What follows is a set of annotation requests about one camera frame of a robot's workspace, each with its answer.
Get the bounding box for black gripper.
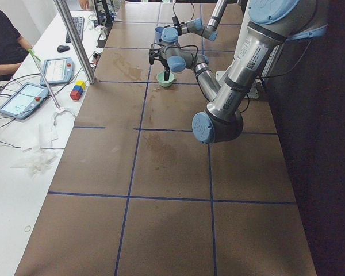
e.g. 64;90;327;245
162;59;170;81

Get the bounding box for light green bowl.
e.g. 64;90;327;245
156;71;175;87

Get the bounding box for blue-grey plastic cup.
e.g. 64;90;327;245
155;26;164;41

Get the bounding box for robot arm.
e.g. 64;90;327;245
149;0;329;144
176;0;228;41

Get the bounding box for silver metal cylinder weight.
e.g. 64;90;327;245
100;27;109;37

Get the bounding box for yellow cube block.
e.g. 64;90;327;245
75;80;86;90

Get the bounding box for blue cube block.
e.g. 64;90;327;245
73;85;83;94

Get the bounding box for red cube block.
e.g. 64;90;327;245
70;90;82;101

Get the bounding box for black keyboard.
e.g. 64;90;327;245
72;16;85;41

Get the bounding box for black computer mouse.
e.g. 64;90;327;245
57;45;70;53

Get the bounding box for far teach pendant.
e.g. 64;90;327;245
43;57;74;85

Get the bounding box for teach pendant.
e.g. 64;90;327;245
0;83;49;120
43;57;74;85

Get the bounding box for crumpled white tissues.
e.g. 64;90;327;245
10;120;58;178

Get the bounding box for near teach pendant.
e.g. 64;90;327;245
0;83;49;120

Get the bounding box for seated man black shirt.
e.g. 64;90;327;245
0;10;32;81

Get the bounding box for black metal base plate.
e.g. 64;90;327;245
97;34;108;49

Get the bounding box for aluminium frame post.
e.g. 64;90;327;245
54;0;96;85

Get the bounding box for reacher grabber tool green handle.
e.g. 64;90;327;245
28;49;76;125

